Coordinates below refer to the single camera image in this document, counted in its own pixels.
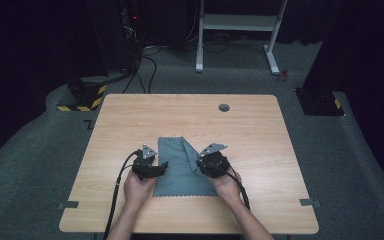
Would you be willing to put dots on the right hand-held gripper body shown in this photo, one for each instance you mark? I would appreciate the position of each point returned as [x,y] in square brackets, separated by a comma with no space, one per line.
[215,163]

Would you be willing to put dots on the person's left hand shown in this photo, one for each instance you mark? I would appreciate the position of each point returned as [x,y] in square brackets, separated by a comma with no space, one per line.
[135,191]

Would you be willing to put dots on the black square stand base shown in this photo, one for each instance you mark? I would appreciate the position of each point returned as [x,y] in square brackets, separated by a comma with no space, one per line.
[318,103]

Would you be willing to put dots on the grey microfibre cloth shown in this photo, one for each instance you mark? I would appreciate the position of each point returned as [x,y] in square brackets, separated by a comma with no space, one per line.
[180,176]

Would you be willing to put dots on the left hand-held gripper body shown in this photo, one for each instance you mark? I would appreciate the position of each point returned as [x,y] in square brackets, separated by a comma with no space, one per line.
[143,165]

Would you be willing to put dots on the dark curtain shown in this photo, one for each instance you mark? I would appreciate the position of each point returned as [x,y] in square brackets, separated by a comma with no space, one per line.
[363,40]

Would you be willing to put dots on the black yellow striped base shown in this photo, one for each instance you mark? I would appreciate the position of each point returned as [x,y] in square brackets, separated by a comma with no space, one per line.
[86,96]

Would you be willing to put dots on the grey tape strip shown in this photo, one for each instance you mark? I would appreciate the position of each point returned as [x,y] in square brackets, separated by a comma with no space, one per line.
[310,202]
[68,204]

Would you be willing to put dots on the person's right hand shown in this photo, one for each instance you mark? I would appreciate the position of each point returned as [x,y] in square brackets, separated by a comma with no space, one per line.
[228,188]

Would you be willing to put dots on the grey round table grommet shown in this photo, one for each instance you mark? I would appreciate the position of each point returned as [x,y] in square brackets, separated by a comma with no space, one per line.
[224,107]

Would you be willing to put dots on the white metal stand frame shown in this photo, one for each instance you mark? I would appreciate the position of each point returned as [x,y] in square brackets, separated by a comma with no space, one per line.
[238,22]

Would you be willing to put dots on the black equipment rack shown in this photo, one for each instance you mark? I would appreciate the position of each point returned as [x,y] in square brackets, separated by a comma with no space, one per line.
[113,36]

